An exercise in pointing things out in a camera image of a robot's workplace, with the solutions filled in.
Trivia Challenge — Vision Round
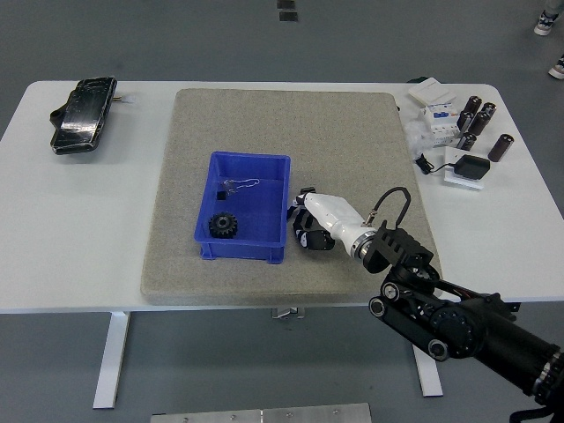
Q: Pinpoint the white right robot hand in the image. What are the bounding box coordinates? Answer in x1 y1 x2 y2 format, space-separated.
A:
286 187 370 252

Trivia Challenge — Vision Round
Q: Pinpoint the large black gear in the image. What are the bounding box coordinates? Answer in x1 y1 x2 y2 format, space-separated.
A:
207 211 241 240

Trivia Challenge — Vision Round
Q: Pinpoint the blue plastic bin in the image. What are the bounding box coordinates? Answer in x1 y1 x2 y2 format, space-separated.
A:
193 151 292 263

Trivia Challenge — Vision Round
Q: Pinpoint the grey-brown foam mat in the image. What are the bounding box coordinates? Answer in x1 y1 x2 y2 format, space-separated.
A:
139 87 443 306

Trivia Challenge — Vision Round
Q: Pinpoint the clear plastic bag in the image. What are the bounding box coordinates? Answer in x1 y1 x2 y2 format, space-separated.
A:
404 110 435 160

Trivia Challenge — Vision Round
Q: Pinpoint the white flat plate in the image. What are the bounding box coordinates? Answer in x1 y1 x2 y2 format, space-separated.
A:
442 146 486 191

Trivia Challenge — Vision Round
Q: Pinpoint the white circuit breaker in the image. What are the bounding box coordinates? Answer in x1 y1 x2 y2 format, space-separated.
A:
421 100 464 146

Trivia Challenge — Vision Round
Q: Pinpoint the black power adapter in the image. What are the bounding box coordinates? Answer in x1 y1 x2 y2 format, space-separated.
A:
453 154 492 181

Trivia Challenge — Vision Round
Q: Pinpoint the white table leg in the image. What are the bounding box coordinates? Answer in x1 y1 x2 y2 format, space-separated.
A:
412 343 444 397
93 310 131 409

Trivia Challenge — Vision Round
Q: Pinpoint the silver metal plate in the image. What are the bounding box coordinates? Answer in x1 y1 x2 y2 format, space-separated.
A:
151 402 373 423

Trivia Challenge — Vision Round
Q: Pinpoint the black wrapped device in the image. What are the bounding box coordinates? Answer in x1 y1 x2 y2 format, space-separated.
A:
48 76 119 156

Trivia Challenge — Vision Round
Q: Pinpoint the black adapter cable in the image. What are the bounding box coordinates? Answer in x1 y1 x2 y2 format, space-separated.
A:
413 152 459 175

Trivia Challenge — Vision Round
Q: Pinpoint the white switch panel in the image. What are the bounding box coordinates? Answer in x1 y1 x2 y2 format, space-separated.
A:
407 77 456 107

